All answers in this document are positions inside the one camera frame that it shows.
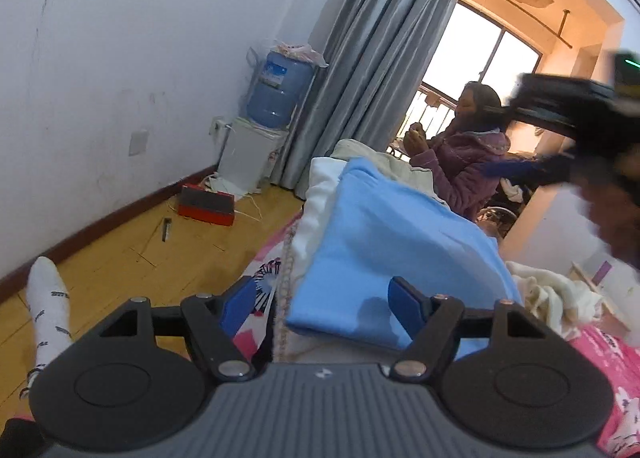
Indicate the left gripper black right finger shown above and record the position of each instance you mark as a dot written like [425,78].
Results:
[500,374]

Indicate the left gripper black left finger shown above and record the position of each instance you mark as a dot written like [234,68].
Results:
[144,373]

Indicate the light blue shirt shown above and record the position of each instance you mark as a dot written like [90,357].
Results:
[379,229]

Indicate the stack of folded clothes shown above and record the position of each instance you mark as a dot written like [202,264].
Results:
[320,218]

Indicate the cream white sweater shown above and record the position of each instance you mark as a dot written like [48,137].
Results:
[562,304]

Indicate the wheelchair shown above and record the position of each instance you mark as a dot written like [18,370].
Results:
[501,212]

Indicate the left foot white sock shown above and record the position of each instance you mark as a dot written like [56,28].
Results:
[49,304]

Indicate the pink floral blanket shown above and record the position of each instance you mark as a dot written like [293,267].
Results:
[613,356]

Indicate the woman in purple jacket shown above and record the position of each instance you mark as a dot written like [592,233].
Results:
[457,155]

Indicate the small black floor object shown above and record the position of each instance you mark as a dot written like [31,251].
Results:
[166,226]

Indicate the red black box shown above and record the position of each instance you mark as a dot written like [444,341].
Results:
[210,207]

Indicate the white water dispenser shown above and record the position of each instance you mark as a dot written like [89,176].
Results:
[248,158]

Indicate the grey curtain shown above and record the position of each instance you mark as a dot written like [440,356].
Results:
[377,53]

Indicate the blue water bottle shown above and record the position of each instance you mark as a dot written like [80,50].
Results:
[280,87]

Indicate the white wall socket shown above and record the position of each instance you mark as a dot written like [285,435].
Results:
[138,142]

